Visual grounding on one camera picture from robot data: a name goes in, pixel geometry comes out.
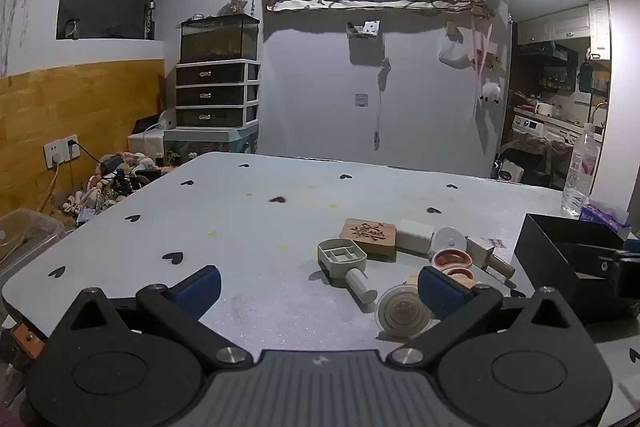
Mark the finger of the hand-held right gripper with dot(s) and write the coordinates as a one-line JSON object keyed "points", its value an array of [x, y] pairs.
{"points": [[610, 266]]}

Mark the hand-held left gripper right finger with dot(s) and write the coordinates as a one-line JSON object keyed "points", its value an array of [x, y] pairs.
{"points": [[440, 292]]}

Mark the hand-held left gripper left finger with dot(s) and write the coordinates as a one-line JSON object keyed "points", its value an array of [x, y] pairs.
{"points": [[200, 289]]}

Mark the clear round plastic case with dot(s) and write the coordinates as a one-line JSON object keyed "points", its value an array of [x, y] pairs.
{"points": [[402, 314]]}

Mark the white round tape measure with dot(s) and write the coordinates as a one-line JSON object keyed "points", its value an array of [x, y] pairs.
{"points": [[450, 238]]}

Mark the black storage box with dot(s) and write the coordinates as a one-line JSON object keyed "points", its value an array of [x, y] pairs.
{"points": [[550, 267]]}

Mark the white rectangular box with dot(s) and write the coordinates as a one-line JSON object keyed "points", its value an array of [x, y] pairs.
{"points": [[414, 234]]}

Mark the carved wooden block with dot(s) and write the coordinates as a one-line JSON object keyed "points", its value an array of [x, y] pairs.
{"points": [[367, 234]]}

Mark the grey plastic press mold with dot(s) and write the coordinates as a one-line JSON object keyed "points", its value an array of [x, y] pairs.
{"points": [[340, 257]]}

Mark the purple tissue pack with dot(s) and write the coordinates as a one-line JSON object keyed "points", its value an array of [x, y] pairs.
{"points": [[597, 214]]}

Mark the clear water bottle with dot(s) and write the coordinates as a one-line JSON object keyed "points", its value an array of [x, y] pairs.
{"points": [[575, 192]]}

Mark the chair with brown jacket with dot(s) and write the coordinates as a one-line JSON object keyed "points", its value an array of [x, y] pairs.
{"points": [[535, 157]]}

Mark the pile of plush toys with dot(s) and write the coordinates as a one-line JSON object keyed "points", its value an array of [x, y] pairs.
{"points": [[107, 192]]}

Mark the teal patterned box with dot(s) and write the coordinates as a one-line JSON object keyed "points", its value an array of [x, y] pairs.
{"points": [[215, 142]]}

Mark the white box with devices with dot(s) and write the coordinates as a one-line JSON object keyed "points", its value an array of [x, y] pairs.
{"points": [[150, 139]]}

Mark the white washing machine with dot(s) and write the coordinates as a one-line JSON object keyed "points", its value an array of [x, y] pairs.
{"points": [[527, 126]]}

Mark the clear plastic bin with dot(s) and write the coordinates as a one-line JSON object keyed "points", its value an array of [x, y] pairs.
{"points": [[25, 237]]}

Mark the white plastic drawer unit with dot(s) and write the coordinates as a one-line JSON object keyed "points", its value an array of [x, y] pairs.
{"points": [[215, 94]]}

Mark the white plush sheep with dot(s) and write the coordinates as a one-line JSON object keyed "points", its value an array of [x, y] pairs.
{"points": [[490, 92]]}

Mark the white plastic bag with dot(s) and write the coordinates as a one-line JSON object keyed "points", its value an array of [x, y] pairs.
{"points": [[455, 54]]}

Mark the pink ribbon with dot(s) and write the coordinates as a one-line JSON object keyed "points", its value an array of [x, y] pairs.
{"points": [[479, 57]]}

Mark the glass aquarium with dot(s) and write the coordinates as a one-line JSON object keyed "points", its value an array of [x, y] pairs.
{"points": [[220, 39]]}

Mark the white wall socket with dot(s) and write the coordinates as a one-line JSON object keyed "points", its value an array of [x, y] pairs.
{"points": [[60, 151]]}

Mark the small wall outlet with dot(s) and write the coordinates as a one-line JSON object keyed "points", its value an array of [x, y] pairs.
{"points": [[362, 101]]}

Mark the white kitchen wall cabinets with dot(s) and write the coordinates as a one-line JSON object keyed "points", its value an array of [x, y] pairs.
{"points": [[565, 24]]}

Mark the wall hook with silver packet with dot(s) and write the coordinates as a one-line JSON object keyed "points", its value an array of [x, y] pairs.
{"points": [[364, 29]]}

